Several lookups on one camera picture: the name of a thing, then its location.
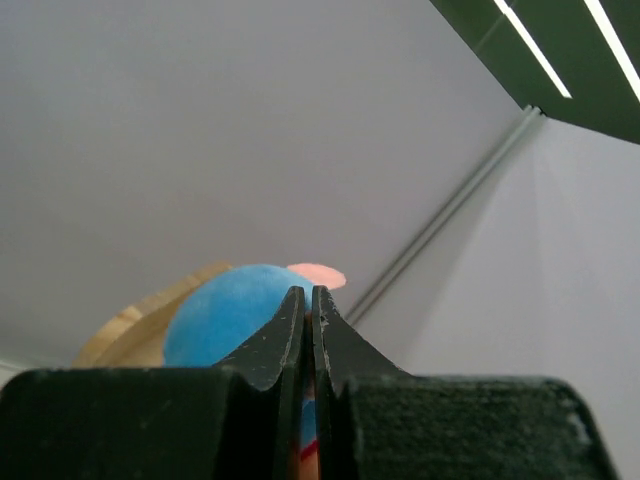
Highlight boy plush black hair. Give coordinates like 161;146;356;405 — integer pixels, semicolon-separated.
163;262;347;480

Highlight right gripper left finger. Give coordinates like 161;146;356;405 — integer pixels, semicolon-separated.
214;287;305;392

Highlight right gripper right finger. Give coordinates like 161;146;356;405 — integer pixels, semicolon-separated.
311;286;409;395

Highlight wooden two-tier shelf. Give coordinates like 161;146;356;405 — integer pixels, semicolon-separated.
72;263;231;368

